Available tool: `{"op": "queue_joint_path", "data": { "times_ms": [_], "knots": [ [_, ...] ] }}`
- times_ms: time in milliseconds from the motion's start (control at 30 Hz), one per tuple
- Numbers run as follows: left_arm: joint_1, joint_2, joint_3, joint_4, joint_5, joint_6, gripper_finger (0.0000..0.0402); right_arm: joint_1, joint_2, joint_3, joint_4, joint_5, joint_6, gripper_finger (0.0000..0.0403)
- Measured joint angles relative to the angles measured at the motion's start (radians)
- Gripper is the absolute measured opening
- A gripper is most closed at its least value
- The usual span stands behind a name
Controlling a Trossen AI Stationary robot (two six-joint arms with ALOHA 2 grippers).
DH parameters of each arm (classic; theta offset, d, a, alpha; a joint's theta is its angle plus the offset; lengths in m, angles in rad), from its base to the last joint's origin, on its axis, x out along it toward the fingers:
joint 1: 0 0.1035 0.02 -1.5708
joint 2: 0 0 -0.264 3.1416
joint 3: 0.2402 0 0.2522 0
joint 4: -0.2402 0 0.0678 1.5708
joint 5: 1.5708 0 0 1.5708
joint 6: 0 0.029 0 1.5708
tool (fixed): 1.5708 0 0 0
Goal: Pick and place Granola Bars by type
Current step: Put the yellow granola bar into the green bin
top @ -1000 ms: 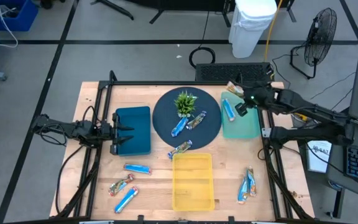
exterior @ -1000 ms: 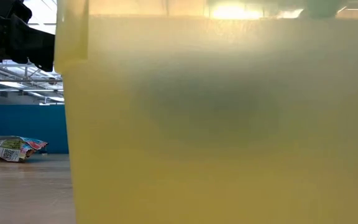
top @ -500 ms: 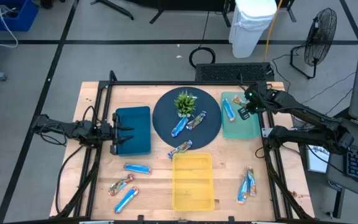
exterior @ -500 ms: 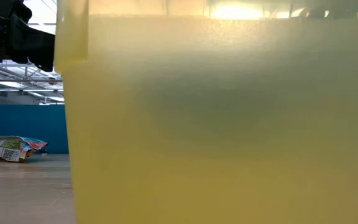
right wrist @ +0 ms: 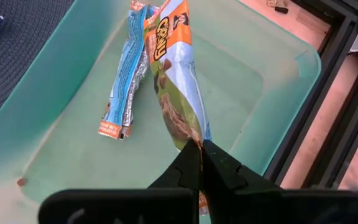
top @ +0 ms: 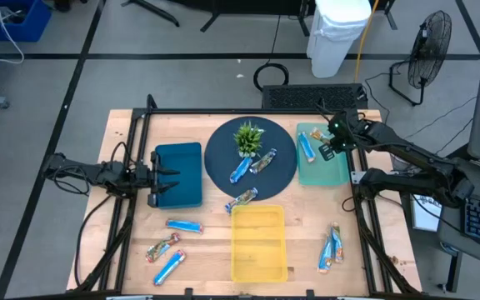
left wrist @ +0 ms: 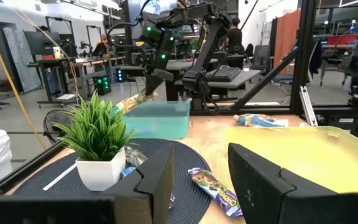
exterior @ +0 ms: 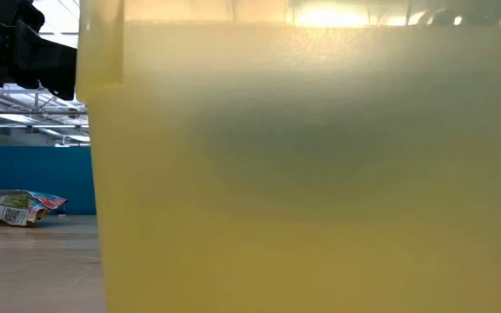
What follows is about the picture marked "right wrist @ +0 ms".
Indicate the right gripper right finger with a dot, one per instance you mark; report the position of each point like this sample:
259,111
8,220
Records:
225,174

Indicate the round dark woven placemat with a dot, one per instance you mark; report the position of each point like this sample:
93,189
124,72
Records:
17,56

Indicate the brown crumb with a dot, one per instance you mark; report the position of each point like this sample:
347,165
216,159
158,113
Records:
21,182

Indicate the blue silver snack wrapper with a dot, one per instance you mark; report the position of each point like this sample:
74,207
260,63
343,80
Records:
123,87

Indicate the translucent green plastic bin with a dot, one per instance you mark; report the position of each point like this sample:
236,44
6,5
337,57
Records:
244,93

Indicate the orange green Chewy granola bar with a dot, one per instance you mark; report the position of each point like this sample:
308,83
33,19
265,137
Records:
172,77

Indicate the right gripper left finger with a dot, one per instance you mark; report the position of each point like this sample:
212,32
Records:
182,171

